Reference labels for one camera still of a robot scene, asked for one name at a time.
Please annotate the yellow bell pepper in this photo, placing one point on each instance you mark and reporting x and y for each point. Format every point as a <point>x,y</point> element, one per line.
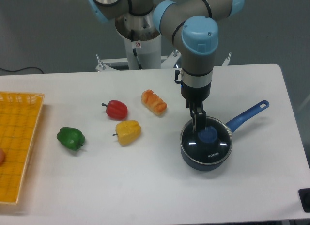
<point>127,131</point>

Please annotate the red bell pepper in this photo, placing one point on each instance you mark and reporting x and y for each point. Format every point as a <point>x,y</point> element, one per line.
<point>116,110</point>

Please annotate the black device table corner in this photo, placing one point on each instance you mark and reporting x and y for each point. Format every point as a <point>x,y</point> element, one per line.
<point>304,195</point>

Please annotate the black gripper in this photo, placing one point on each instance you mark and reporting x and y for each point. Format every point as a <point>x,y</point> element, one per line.
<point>194,101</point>

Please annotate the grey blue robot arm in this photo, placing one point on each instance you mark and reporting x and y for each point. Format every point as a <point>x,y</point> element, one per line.
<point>192,29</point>

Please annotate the green bell pepper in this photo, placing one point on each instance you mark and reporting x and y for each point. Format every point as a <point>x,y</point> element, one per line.
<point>71,138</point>

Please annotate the glass lid blue knob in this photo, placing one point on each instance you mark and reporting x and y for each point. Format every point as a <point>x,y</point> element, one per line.
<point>206,147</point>

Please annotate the yellow woven basket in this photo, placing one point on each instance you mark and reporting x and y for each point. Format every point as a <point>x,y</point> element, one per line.
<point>19,116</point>

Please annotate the orange bread loaf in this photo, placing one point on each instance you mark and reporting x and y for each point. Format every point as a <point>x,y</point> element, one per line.
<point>153,102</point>

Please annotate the dark blue saucepan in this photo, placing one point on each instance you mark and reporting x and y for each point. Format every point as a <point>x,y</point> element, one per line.
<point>237,120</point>

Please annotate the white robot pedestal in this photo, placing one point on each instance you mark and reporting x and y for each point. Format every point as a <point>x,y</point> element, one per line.
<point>142,41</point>

